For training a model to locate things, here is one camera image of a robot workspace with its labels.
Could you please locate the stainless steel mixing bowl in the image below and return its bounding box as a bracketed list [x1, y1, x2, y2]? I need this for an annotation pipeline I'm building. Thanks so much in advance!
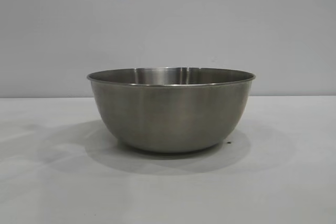
[86, 67, 257, 154]

